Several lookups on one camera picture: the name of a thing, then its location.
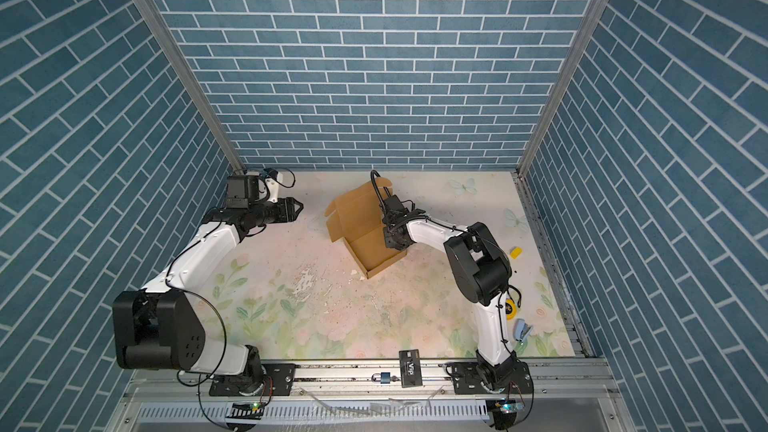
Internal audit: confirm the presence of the yellow tape measure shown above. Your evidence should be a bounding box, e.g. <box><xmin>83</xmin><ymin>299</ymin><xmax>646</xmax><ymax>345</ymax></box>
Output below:
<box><xmin>505</xmin><ymin>285</ymin><xmax>522</xmax><ymax>321</ymax></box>

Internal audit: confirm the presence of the aluminium corner post right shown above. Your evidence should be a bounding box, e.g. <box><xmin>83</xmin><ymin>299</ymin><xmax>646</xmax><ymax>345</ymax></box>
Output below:
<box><xmin>517</xmin><ymin>0</ymin><xmax>609</xmax><ymax>178</ymax></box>

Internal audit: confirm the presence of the left controller board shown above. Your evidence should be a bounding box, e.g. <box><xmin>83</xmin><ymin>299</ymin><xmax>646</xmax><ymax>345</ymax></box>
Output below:
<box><xmin>225</xmin><ymin>402</ymin><xmax>267</xmax><ymax>432</ymax></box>

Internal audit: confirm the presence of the aluminium front rail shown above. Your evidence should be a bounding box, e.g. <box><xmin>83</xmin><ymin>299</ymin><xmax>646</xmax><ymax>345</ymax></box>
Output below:
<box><xmin>122</xmin><ymin>357</ymin><xmax>620</xmax><ymax>404</ymax></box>

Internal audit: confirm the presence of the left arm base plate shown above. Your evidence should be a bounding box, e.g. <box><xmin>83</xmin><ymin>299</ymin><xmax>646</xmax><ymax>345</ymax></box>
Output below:
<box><xmin>209</xmin><ymin>363</ymin><xmax>297</xmax><ymax>399</ymax></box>

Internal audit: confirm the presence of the aluminium corner post left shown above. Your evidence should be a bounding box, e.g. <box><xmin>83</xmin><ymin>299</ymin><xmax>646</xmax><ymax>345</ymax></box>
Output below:
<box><xmin>132</xmin><ymin>0</ymin><xmax>246</xmax><ymax>174</ymax></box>

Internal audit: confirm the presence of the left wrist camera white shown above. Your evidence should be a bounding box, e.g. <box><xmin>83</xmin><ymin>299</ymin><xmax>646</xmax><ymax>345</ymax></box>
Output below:
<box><xmin>260</xmin><ymin>167</ymin><xmax>296</xmax><ymax>203</ymax></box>

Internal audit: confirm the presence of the black VIP card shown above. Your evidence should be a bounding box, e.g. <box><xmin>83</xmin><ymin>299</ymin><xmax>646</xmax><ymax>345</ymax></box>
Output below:
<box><xmin>399</xmin><ymin>349</ymin><xmax>423</xmax><ymax>388</ymax></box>

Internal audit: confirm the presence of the small padlock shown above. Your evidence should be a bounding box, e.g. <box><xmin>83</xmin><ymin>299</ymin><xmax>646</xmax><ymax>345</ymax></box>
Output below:
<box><xmin>371</xmin><ymin>372</ymin><xmax>392</xmax><ymax>385</ymax></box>

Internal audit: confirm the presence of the right controller board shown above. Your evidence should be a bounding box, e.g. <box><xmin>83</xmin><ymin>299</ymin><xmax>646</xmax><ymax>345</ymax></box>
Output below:
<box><xmin>485</xmin><ymin>399</ymin><xmax>527</xmax><ymax>431</ymax></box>

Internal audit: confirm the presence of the controller board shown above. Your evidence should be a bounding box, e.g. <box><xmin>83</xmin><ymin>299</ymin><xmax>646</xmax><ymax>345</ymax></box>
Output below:
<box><xmin>225</xmin><ymin>402</ymin><xmax>267</xmax><ymax>432</ymax></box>
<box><xmin>485</xmin><ymin>399</ymin><xmax>527</xmax><ymax>431</ymax></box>

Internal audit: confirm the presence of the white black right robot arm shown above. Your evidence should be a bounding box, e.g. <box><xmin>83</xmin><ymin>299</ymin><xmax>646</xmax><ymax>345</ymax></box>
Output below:
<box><xmin>377</xmin><ymin>195</ymin><xmax>534</xmax><ymax>394</ymax></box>

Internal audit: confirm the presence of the blue grey stapler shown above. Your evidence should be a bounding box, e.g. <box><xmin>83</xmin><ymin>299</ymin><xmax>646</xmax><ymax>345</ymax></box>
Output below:
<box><xmin>513</xmin><ymin>318</ymin><xmax>533</xmax><ymax>343</ymax></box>

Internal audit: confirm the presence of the white slotted cable duct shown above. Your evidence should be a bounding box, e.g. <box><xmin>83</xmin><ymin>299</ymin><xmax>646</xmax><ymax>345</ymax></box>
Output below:
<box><xmin>137</xmin><ymin>400</ymin><xmax>489</xmax><ymax>425</ymax></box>

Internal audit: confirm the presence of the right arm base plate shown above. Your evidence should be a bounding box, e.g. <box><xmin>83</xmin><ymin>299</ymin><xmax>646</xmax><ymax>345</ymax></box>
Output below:
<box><xmin>444</xmin><ymin>362</ymin><xmax>534</xmax><ymax>395</ymax></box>

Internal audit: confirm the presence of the brown cardboard box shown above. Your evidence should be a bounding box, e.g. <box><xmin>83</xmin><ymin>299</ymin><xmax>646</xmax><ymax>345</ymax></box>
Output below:
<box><xmin>325</xmin><ymin>181</ymin><xmax>407</xmax><ymax>279</ymax></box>

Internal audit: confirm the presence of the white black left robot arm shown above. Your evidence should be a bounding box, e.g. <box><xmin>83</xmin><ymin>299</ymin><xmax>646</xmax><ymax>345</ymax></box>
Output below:
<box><xmin>112</xmin><ymin>168</ymin><xmax>303</xmax><ymax>395</ymax></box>

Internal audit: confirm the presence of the aluminium corner post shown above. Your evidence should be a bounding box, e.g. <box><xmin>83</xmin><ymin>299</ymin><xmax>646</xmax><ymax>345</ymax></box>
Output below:
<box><xmin>132</xmin><ymin>0</ymin><xmax>246</xmax><ymax>174</ymax></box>
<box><xmin>517</xmin><ymin>0</ymin><xmax>609</xmax><ymax>178</ymax></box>

